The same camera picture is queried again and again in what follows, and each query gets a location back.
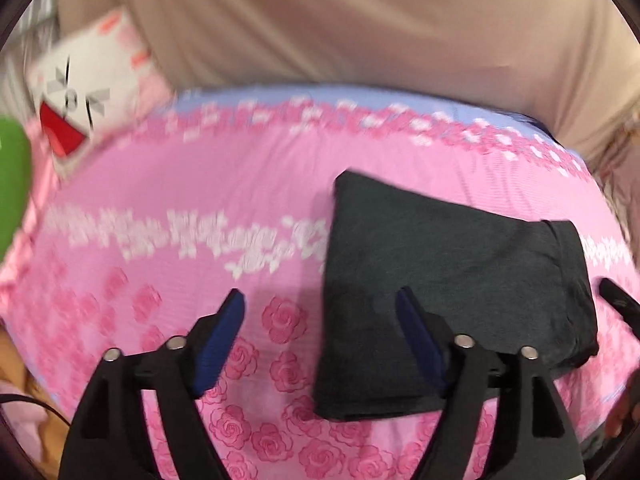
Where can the green plush object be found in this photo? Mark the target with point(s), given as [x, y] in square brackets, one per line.
[10, 180]

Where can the peach pink cloth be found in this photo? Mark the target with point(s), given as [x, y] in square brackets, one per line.
[17, 375]

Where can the white rabbit face pillow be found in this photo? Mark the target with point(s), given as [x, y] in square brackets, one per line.
[85, 80]

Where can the pink rose print bedsheet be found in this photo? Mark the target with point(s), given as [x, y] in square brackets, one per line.
[200, 200]

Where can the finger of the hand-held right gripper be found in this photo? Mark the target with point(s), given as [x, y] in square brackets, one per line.
[622, 305]

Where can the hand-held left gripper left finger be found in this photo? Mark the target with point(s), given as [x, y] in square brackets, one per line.
[220, 342]

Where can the beige padded headboard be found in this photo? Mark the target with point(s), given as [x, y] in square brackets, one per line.
[350, 25]

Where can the dark grey pants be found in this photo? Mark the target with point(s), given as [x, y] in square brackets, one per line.
[450, 260]

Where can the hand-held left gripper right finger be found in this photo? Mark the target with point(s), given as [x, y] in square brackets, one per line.
[420, 342]

